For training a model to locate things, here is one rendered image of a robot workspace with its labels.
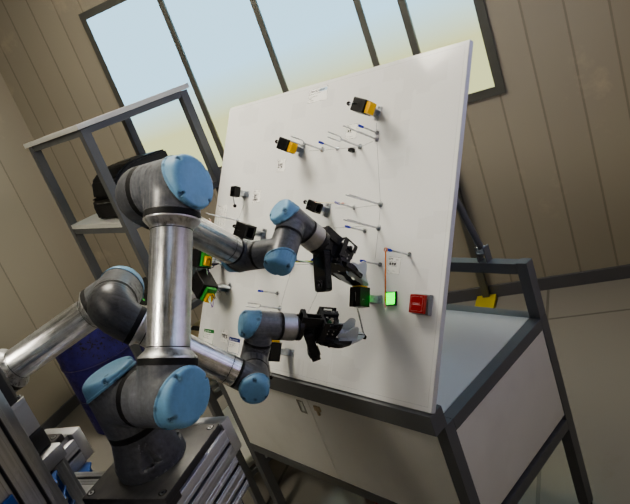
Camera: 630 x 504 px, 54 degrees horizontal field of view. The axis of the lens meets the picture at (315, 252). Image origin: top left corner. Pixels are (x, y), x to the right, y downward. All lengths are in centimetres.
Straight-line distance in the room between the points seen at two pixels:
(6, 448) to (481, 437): 123
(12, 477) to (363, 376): 96
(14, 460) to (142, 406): 27
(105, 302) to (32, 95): 366
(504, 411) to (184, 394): 110
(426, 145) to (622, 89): 197
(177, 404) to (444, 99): 112
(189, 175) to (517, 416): 128
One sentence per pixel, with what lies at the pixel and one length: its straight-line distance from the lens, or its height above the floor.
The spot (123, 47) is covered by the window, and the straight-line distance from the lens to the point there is 445.
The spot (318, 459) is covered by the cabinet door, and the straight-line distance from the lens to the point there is 239.
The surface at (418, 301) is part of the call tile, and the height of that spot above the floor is 112.
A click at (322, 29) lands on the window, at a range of 378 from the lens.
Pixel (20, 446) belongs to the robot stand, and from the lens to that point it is 137.
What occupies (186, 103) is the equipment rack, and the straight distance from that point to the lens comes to 263.
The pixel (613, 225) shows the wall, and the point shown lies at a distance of 388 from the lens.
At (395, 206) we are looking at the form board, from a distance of 184.
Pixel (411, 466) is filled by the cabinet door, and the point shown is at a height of 60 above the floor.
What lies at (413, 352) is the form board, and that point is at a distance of 173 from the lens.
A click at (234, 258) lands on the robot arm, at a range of 159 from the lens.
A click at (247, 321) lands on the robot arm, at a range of 161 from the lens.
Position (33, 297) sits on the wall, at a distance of 487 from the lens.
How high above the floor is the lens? 185
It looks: 18 degrees down
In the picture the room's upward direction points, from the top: 21 degrees counter-clockwise
